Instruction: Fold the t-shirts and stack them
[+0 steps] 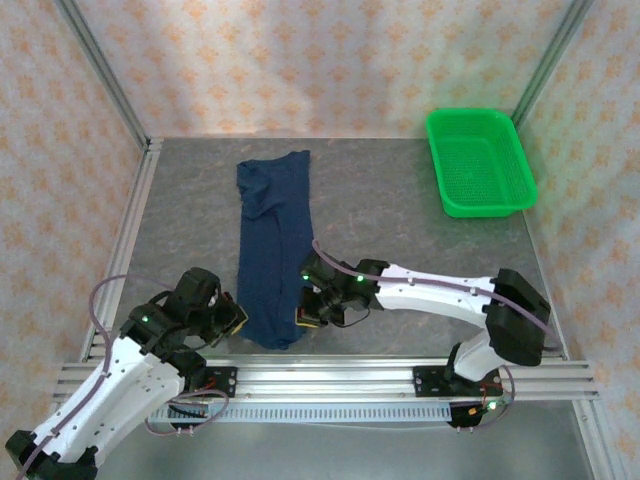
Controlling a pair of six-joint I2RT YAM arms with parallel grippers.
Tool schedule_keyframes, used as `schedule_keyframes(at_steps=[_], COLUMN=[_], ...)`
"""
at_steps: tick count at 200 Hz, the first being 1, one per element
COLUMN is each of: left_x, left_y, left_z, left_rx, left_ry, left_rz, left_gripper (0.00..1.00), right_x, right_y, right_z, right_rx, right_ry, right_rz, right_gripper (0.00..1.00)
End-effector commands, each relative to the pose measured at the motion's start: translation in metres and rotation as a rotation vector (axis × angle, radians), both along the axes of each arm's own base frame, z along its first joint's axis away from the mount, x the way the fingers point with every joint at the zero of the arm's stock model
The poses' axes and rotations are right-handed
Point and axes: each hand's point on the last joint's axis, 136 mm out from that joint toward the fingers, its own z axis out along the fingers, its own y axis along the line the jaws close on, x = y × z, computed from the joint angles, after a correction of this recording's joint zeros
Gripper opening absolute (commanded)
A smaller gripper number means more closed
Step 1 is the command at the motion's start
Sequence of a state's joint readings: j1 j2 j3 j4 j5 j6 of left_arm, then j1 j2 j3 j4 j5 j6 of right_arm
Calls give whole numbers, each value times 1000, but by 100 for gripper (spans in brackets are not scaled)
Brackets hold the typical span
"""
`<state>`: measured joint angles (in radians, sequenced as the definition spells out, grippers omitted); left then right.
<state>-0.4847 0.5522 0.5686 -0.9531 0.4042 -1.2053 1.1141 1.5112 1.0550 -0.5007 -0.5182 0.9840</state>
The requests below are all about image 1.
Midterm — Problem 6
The aluminium table side rail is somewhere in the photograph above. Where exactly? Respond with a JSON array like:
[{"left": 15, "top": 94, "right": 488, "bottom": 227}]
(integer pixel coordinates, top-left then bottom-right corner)
[
  {"left": 78, "top": 138, "right": 164, "bottom": 362},
  {"left": 519, "top": 205, "right": 570, "bottom": 362}
]

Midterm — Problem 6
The small black controller board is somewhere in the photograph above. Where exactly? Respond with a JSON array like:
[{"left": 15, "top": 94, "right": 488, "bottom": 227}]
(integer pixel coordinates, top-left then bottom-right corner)
[
  {"left": 169, "top": 399, "right": 212, "bottom": 434},
  {"left": 447, "top": 397, "right": 502, "bottom": 432}
]

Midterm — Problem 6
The thin purple looped cable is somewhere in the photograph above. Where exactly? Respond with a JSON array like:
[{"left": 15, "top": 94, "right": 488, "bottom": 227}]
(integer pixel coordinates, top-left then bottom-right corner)
[
  {"left": 144, "top": 389, "right": 232, "bottom": 437},
  {"left": 467, "top": 363, "right": 517, "bottom": 432}
]

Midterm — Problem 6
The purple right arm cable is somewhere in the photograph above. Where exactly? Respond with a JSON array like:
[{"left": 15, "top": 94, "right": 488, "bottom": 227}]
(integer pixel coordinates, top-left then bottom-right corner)
[{"left": 311, "top": 238, "right": 565, "bottom": 352}]

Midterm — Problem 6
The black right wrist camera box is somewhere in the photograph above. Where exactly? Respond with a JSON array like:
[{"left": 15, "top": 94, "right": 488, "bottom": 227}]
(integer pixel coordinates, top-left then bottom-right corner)
[{"left": 299, "top": 285, "right": 326, "bottom": 309}]

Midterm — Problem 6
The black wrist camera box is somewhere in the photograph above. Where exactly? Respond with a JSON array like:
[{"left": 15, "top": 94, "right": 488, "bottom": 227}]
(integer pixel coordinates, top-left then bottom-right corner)
[
  {"left": 209, "top": 292, "right": 237, "bottom": 329},
  {"left": 299, "top": 285, "right": 326, "bottom": 309}
]

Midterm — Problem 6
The slotted grey cable duct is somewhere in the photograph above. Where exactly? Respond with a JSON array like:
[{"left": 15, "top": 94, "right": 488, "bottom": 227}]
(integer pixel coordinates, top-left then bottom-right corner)
[{"left": 149, "top": 402, "right": 454, "bottom": 424}]

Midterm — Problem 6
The aluminium frame post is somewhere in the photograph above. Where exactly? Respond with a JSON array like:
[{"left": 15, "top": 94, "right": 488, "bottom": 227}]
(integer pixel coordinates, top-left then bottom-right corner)
[
  {"left": 53, "top": 0, "right": 152, "bottom": 147},
  {"left": 505, "top": 0, "right": 595, "bottom": 132}
]

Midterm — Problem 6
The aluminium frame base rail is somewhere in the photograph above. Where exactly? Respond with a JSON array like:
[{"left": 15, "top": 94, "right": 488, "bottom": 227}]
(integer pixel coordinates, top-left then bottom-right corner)
[{"left": 54, "top": 355, "right": 600, "bottom": 402}]

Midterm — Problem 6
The green plastic perforated basket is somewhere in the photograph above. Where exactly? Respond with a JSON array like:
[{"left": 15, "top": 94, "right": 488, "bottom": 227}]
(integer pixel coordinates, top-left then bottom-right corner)
[{"left": 425, "top": 107, "right": 539, "bottom": 220}]

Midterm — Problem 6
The navy blue t-shirt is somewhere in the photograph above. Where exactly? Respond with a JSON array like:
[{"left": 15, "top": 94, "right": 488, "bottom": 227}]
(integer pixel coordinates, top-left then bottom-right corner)
[{"left": 234, "top": 148, "right": 317, "bottom": 351}]

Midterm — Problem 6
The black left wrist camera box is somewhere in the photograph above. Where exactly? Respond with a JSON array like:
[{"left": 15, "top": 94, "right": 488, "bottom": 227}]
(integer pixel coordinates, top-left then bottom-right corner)
[{"left": 209, "top": 292, "right": 237, "bottom": 329}]

